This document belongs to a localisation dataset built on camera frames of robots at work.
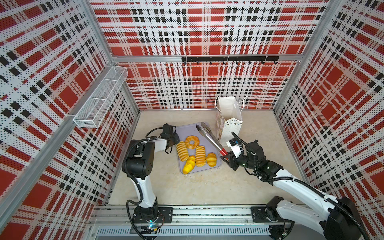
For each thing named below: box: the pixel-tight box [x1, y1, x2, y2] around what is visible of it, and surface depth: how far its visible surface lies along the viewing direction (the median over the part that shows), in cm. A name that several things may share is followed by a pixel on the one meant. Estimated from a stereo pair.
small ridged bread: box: [206, 152, 217, 167], surface depth 93 cm
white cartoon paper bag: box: [215, 96, 248, 146], surface depth 89 cm
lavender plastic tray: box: [176, 122, 222, 175], surface depth 93 cm
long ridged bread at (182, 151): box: [176, 141, 190, 162], surface depth 95 cm
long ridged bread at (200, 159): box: [195, 145, 207, 168], surface depth 93 cm
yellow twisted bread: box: [183, 155, 196, 175], surface depth 90 cm
